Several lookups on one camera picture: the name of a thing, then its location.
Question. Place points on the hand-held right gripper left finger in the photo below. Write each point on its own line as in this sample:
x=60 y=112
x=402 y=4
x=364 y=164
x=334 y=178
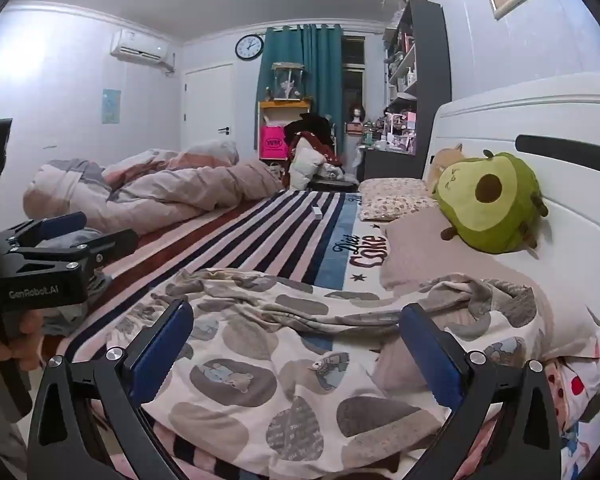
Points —
x=160 y=355

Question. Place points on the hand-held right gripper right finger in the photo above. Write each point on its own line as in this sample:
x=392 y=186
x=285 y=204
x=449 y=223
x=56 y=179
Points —
x=430 y=355

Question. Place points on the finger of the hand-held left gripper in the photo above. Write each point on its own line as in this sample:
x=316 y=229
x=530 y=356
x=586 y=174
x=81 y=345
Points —
x=60 y=225
x=105 y=246

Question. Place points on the grey spotted cream pants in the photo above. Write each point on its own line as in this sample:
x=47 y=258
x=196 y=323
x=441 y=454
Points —
x=280 y=340

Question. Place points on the person's left hand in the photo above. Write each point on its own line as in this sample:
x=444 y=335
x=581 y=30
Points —
x=15 y=345

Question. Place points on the crumpled pink grey duvet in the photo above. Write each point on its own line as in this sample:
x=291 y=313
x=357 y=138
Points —
x=155 y=195

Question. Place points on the beige pink pillow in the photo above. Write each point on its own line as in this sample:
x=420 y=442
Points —
x=430 y=252

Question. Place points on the red dotted white cloth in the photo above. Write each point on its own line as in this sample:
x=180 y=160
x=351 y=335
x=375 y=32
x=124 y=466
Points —
x=575 y=390

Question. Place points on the floral pillow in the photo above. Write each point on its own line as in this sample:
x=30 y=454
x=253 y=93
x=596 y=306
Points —
x=395 y=199

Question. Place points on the green avocado plush toy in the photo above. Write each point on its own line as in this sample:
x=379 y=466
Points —
x=490 y=200

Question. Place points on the white door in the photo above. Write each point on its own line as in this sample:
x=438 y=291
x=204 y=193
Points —
x=207 y=110

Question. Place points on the striped printed blanket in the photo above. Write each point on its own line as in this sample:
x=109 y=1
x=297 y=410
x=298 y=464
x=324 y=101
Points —
x=280 y=230

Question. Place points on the small white remote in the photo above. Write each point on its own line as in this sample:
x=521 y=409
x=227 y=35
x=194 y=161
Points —
x=317 y=211

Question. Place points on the brown plush toy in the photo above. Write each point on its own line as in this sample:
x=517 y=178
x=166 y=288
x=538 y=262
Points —
x=442 y=160

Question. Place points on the white air conditioner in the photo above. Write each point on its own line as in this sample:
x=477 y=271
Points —
x=142 y=47

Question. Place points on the pink shopping bag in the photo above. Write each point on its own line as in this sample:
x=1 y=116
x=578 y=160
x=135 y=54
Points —
x=272 y=142

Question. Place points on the yellow shelf unit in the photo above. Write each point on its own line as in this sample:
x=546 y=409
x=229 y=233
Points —
x=282 y=105

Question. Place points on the pile of clothes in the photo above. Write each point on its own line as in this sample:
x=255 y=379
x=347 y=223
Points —
x=312 y=152

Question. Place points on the glass display case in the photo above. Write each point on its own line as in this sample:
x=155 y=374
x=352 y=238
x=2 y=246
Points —
x=287 y=82

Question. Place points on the mannequin head with wig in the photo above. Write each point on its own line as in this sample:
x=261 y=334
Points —
x=356 y=115

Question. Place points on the white bed headboard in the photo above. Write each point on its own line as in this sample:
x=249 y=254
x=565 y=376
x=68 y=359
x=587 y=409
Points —
x=570 y=125

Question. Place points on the teal curtain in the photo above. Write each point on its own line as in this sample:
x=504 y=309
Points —
x=320 y=75

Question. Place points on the window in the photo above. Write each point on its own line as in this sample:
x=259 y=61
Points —
x=352 y=75

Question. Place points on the dark grey bookshelf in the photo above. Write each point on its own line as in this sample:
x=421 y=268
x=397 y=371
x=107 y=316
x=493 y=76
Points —
x=430 y=60

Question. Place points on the light blue wall poster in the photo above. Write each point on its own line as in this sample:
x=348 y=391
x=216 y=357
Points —
x=111 y=106

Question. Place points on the round black wall clock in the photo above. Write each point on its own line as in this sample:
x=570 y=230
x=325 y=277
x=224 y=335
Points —
x=249 y=47

